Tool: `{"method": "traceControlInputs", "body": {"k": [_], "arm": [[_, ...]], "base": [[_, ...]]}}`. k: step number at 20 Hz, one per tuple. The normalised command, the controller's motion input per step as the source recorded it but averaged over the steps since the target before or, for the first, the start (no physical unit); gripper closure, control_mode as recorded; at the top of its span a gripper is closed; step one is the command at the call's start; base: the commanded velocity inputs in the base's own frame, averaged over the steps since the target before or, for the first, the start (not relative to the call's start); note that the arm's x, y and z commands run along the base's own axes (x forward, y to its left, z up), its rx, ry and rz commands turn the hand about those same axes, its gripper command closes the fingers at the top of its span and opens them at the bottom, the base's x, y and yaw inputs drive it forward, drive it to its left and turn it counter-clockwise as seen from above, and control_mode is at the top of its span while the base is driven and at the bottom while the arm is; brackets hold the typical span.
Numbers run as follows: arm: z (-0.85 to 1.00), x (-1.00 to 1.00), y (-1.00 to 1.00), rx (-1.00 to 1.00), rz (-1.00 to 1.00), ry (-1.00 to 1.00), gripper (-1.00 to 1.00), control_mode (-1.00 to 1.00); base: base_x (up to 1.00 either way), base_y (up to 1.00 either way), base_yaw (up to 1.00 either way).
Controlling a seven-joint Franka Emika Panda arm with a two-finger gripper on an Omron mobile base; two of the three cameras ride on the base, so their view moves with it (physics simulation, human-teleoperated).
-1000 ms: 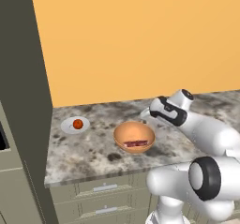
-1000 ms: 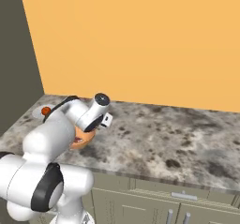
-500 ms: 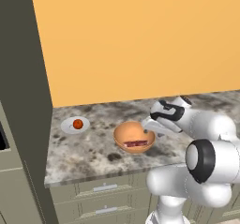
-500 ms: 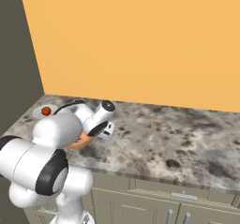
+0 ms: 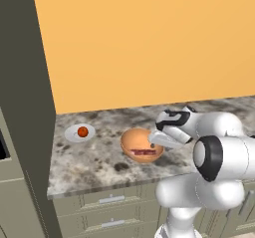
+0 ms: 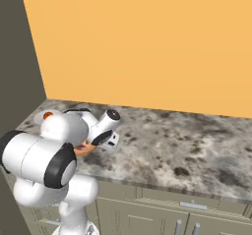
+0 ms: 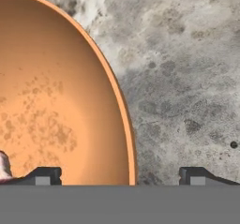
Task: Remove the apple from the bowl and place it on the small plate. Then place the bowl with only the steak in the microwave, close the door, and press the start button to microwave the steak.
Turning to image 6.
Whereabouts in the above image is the silver drawer handle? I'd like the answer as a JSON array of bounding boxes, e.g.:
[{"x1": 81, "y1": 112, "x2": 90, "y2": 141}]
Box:
[
  {"x1": 44, "y1": 218, "x2": 62, "y2": 227},
  {"x1": 179, "y1": 201, "x2": 209, "y2": 211}
]

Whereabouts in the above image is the orange bowl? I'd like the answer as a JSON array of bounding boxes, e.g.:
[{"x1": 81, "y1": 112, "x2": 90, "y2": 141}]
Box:
[{"x1": 73, "y1": 140, "x2": 96, "y2": 157}]

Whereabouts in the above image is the grey-green cupboard door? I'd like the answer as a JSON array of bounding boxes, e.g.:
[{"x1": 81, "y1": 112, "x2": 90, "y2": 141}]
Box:
[
  {"x1": 186, "y1": 212, "x2": 252, "y2": 235},
  {"x1": 95, "y1": 197, "x2": 191, "y2": 235}
]

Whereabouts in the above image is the silver cupboard door handle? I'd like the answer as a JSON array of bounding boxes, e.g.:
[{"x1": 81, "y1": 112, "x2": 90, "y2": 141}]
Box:
[
  {"x1": 173, "y1": 218, "x2": 183, "y2": 235},
  {"x1": 191, "y1": 222, "x2": 202, "y2": 235}
]

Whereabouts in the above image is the small orange round item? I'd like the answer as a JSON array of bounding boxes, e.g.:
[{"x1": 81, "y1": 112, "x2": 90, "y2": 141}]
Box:
[{"x1": 42, "y1": 111, "x2": 54, "y2": 121}]

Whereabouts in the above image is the grey-green drawer front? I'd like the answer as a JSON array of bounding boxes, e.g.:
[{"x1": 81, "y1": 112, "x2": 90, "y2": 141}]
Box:
[
  {"x1": 136, "y1": 185, "x2": 251, "y2": 216},
  {"x1": 19, "y1": 205, "x2": 100, "y2": 235}
]

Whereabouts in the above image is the small white plate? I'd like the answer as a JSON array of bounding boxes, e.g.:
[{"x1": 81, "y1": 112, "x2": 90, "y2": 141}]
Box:
[{"x1": 33, "y1": 109, "x2": 63, "y2": 123}]

